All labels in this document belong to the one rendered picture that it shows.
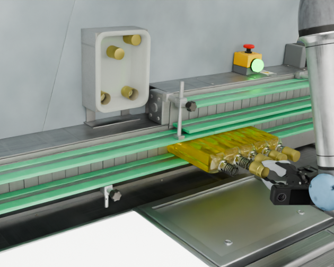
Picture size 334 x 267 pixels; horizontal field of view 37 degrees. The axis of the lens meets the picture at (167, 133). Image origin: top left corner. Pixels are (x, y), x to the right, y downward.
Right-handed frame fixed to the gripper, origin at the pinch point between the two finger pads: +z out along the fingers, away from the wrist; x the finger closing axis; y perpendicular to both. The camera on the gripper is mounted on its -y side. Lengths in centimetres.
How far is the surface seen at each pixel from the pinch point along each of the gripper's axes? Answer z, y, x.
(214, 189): 17.8, 0.1, -12.9
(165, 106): 30.2, -10.8, 11.6
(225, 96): 24.8, 8.0, 13.5
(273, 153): 5.7, 10.4, 1.0
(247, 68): 37, 29, 18
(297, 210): -5.1, 10.6, -12.6
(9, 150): 34, -56, 6
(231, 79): 34.6, 19.7, 15.3
